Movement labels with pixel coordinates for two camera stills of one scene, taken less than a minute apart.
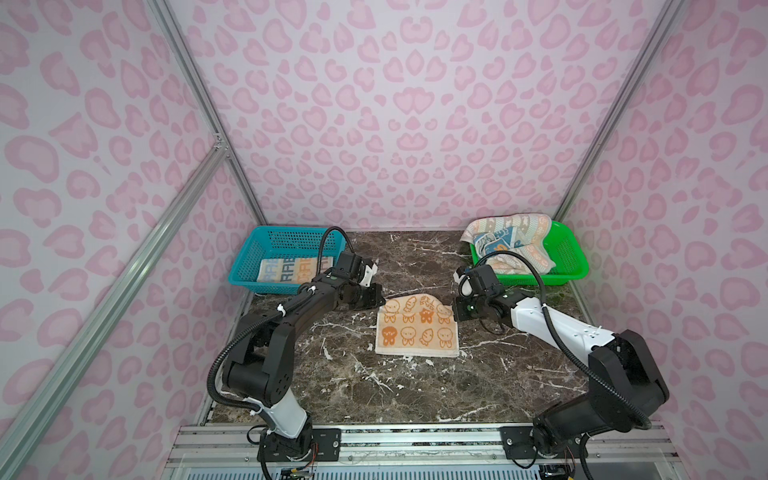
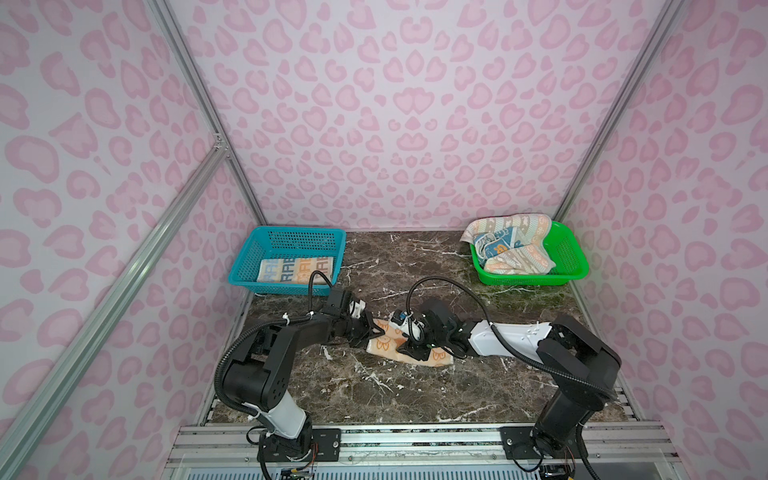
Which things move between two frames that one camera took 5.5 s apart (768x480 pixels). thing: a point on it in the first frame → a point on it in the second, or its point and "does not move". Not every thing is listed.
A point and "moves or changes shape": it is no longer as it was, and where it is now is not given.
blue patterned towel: [496, 241] does not move
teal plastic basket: [255, 243] does not move
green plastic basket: [571, 262] does not move
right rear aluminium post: [669, 17] does not move
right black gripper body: [469, 309] → [432, 339]
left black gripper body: [367, 298] → [359, 330]
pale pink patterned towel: [537, 229] does not move
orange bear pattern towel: [417, 325] moves or changes shape
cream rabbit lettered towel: [291, 270] does not move
